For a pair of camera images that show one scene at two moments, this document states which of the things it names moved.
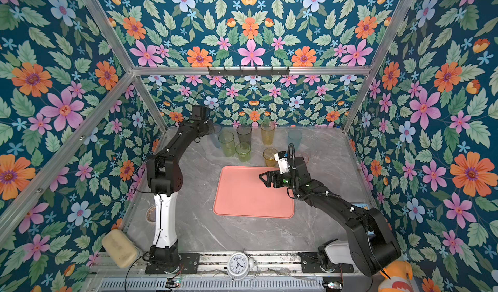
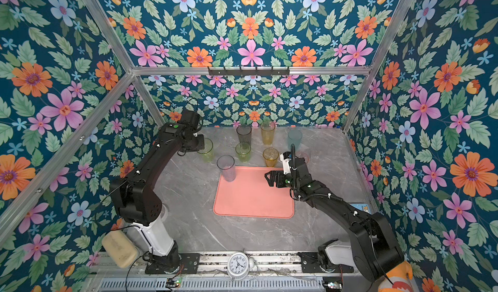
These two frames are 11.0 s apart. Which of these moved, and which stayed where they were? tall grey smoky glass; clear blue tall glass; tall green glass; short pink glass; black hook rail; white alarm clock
Moved: clear blue tall glass; tall green glass
Stayed: tall grey smoky glass; black hook rail; white alarm clock; short pink glass
